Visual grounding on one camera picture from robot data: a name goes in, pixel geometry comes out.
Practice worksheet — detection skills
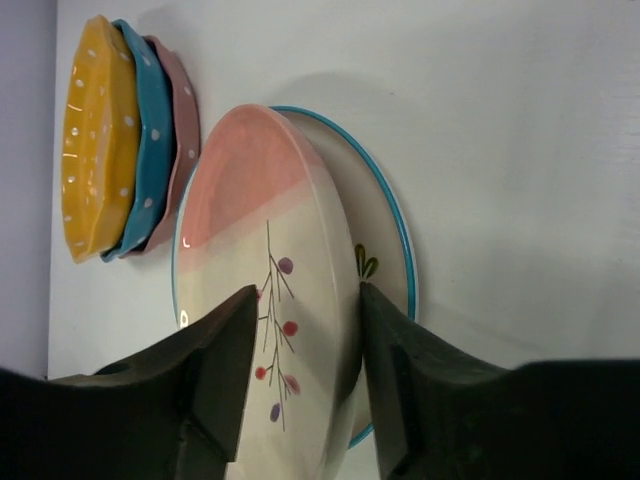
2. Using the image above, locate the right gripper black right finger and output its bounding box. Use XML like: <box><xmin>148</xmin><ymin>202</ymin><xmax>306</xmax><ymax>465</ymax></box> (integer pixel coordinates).
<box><xmin>360</xmin><ymin>283</ymin><xmax>639</xmax><ymax>479</ymax></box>

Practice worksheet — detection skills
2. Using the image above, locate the blue dotted plate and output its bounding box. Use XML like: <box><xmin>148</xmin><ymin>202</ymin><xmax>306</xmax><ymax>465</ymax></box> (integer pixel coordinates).
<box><xmin>101</xmin><ymin>19</ymin><xmax>174</xmax><ymax>262</ymax></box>

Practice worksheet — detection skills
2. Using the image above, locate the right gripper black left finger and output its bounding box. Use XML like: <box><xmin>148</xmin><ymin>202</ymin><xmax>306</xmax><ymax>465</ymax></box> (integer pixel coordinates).
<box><xmin>1</xmin><ymin>285</ymin><xmax>258</xmax><ymax>479</ymax></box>

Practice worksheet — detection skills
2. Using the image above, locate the white patterned plate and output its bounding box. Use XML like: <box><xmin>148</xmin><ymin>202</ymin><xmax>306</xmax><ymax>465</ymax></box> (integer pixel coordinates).
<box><xmin>170</xmin><ymin>104</ymin><xmax>419</xmax><ymax>449</ymax></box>

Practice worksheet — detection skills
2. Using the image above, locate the pink dotted plate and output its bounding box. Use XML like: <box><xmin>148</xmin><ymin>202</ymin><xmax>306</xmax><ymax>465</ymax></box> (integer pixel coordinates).
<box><xmin>124</xmin><ymin>35</ymin><xmax>201</xmax><ymax>258</ymax></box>

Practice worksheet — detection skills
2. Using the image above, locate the yellow dotted plate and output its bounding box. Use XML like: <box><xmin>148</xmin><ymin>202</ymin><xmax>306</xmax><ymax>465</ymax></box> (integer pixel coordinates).
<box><xmin>61</xmin><ymin>15</ymin><xmax>141</xmax><ymax>263</ymax></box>

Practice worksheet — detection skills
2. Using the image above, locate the white plate red rim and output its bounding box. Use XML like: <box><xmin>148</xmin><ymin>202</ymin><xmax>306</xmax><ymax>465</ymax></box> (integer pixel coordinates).
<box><xmin>172</xmin><ymin>104</ymin><xmax>361</xmax><ymax>479</ymax></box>

